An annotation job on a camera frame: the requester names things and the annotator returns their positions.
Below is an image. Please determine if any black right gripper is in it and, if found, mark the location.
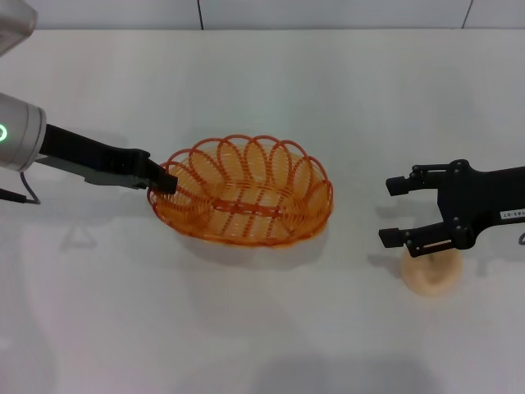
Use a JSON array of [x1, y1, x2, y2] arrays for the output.
[[377, 157, 525, 259]]

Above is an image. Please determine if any grey left arm cable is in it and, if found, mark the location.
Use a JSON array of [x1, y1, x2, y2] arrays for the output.
[[0, 171, 43, 206]]

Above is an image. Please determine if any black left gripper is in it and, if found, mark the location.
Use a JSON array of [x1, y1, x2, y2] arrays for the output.
[[37, 122, 179, 195]]

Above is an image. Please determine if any orange woven plastic basket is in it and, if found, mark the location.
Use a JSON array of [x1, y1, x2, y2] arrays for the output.
[[146, 132, 335, 248]]

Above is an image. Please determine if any pale round bread bun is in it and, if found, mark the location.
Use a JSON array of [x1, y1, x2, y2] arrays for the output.
[[400, 249, 463, 298]]

